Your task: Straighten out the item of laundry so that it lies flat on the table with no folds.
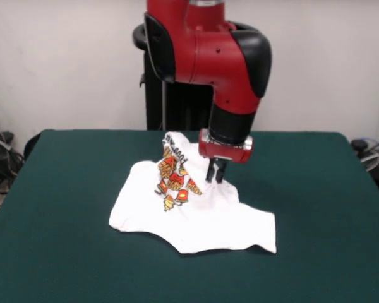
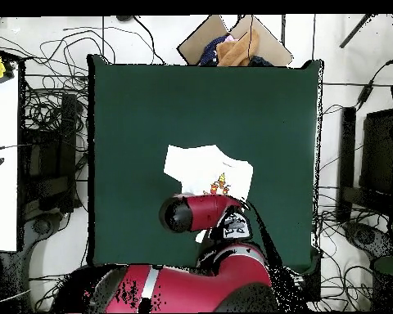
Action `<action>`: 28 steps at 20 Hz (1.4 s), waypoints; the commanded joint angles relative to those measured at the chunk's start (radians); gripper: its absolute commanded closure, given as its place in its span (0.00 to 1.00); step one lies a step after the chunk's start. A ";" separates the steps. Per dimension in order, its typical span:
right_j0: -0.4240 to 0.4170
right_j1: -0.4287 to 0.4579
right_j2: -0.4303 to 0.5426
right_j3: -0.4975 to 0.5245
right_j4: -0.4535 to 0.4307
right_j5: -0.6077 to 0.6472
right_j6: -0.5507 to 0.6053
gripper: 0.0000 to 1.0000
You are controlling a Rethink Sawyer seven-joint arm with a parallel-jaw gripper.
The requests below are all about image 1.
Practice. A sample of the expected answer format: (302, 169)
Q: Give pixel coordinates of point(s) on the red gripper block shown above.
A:
(224, 151)

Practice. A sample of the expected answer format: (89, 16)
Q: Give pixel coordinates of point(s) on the white printed T-shirt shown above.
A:
(208, 221)

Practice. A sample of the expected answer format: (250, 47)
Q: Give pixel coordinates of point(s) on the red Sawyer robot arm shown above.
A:
(214, 57)

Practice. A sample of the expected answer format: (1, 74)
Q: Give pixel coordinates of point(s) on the grey swivel chair base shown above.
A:
(371, 162)

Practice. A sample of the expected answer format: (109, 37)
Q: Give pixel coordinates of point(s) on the dark green table cloth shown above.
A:
(82, 252)

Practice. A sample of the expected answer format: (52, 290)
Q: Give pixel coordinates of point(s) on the black rounded chair part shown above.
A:
(31, 145)

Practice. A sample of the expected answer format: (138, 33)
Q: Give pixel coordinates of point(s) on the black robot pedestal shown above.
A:
(154, 101)

